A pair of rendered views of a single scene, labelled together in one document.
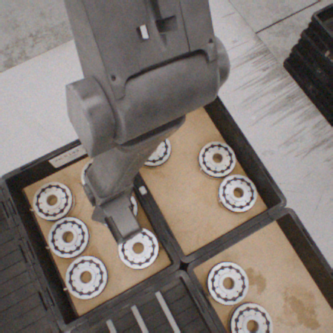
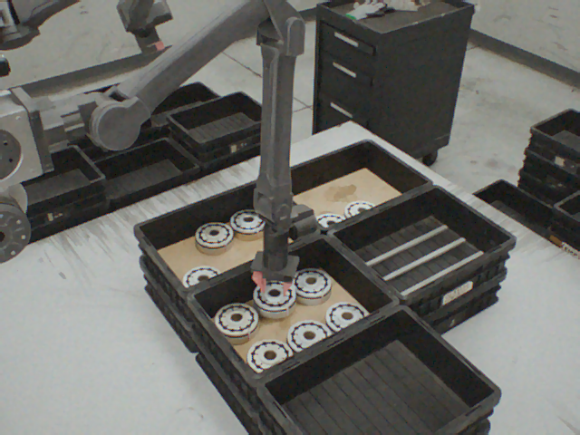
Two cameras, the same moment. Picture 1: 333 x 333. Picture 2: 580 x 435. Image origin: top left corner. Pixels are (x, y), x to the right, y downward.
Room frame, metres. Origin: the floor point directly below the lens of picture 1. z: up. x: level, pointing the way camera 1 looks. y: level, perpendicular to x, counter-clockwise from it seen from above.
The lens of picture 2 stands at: (0.11, 1.23, 1.99)
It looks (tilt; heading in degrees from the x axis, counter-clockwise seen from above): 38 degrees down; 269
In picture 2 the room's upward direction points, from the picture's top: 1 degrees clockwise
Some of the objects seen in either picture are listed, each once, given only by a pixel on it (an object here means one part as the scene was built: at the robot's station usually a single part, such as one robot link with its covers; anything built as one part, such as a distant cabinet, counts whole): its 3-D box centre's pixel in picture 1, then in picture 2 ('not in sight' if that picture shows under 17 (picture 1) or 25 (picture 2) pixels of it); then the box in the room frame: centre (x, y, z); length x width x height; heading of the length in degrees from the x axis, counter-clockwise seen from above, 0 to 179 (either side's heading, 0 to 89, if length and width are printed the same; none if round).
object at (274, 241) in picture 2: not in sight; (277, 235); (0.12, 0.11, 1.06); 0.07 x 0.06 x 0.07; 36
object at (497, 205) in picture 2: not in sight; (511, 234); (-0.84, -0.88, 0.26); 0.40 x 0.30 x 0.23; 126
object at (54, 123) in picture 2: not in sight; (52, 124); (0.49, 0.30, 1.45); 0.09 x 0.08 x 0.12; 126
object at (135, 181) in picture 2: not in sight; (146, 198); (0.70, -1.04, 0.31); 0.40 x 0.30 x 0.34; 36
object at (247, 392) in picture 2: (91, 224); (292, 317); (0.09, 0.17, 0.87); 0.40 x 0.30 x 0.11; 34
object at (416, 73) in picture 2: not in sight; (385, 91); (-0.41, -1.80, 0.45); 0.60 x 0.45 x 0.90; 36
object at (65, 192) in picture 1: (52, 201); (270, 357); (0.14, 0.29, 0.86); 0.10 x 0.10 x 0.01
